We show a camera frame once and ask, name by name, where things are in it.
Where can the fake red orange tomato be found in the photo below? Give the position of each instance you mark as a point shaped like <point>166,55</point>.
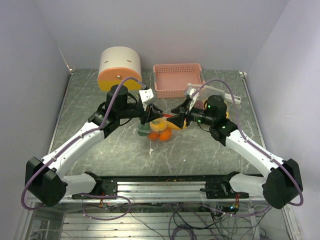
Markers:
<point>153,136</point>

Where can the fake yellow orange mango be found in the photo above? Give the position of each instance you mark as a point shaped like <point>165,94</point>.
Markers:
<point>174,126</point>

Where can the clear white-slider zip bag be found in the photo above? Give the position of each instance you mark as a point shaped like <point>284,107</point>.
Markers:
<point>214,101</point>

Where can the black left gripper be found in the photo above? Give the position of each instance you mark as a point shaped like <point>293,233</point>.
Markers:
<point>153,113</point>

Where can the round pastel mini drawer cabinet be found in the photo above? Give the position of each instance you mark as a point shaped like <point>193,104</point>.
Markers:
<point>116,64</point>

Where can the aluminium rail frame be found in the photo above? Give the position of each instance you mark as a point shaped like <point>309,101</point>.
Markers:
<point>163,208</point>

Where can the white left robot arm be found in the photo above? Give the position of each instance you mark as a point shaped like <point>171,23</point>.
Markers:
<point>46,178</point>

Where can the clear red-zip bag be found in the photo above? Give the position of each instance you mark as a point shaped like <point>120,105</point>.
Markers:
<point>159,129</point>

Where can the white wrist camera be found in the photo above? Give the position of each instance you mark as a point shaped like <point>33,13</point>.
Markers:
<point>147,96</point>
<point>191,93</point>

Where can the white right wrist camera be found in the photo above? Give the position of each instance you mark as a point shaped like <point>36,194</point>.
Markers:
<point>191,93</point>

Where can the fake yellow peach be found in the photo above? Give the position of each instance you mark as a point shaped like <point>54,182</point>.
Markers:
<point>158,125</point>

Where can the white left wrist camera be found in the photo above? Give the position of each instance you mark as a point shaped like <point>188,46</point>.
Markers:
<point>147,96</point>

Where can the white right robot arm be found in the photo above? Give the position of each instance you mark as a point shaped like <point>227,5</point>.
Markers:
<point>280,181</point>

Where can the fake dark green avocado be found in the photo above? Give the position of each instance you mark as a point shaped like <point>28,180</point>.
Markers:
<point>144,130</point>

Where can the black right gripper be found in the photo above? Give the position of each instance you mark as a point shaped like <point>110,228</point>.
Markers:
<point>179,120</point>

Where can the pink perforated plastic basket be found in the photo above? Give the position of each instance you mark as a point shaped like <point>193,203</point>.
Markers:
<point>171,80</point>

